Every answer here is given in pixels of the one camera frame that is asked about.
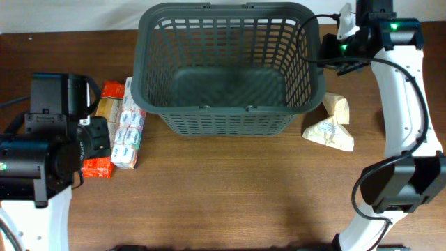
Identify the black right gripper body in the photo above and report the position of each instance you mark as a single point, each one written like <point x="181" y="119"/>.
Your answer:
<point x="341" y="54"/>

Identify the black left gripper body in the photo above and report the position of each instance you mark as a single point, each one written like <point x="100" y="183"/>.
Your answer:
<point x="97" y="137"/>

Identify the white tissue multipack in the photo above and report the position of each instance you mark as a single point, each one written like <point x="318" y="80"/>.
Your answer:
<point x="128" y="137"/>

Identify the beige paper pouch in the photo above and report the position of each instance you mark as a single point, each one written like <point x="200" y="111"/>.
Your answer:
<point x="331" y="131"/>

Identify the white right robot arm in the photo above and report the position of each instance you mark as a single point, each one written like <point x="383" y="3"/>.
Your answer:
<point x="413" y="170"/>

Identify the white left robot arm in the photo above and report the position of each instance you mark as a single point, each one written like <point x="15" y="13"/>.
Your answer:
<point x="42" y="151"/>

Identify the grey plastic basket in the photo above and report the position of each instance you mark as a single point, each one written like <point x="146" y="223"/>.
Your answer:
<point x="230" y="70"/>

